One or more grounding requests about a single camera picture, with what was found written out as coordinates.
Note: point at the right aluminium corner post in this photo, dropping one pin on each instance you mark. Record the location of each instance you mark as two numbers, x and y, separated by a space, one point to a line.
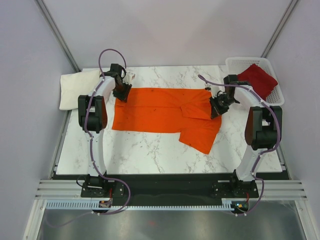
280 27

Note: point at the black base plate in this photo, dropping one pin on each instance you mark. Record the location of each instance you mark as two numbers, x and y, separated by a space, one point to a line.
87 181

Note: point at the dark red t shirt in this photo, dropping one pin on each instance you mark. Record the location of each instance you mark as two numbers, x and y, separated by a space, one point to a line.
263 84

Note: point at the aluminium corner post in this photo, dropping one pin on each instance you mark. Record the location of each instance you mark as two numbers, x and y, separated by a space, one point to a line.
57 34
280 27

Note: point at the aluminium frame rail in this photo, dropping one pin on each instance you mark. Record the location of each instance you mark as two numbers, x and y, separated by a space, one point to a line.
270 189

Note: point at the white plastic basket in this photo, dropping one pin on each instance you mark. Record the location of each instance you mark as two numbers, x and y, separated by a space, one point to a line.
237 65

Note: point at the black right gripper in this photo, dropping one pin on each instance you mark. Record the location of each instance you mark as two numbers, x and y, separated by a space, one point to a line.
216 111

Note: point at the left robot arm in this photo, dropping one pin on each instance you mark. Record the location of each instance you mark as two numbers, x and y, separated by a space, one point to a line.
93 117

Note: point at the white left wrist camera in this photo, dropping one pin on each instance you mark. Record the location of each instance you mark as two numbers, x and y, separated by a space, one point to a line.
129 77

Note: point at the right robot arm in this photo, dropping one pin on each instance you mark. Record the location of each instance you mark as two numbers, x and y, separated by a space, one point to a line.
263 128

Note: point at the white slotted cable duct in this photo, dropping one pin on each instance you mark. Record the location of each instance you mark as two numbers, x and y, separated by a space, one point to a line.
142 203

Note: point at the left aluminium corner post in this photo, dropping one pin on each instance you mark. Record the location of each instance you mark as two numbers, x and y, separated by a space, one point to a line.
57 34

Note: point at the cream folded t shirt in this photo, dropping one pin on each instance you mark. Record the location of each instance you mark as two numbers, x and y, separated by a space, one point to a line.
74 85

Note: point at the orange t shirt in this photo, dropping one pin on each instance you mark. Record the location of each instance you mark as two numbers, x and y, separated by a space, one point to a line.
169 111

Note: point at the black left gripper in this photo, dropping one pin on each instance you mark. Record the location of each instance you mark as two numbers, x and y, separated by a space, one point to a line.
124 96

